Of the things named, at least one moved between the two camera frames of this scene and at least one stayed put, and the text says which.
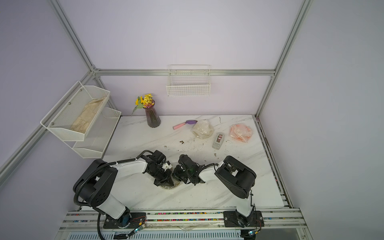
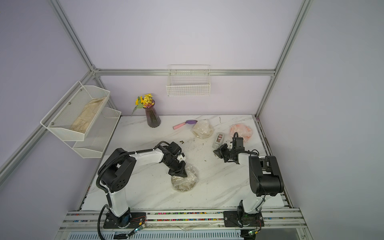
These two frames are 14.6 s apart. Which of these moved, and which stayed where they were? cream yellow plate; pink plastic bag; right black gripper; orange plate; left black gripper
Moved: right black gripper; left black gripper
Stayed: pink plastic bag; cream yellow plate; orange plate
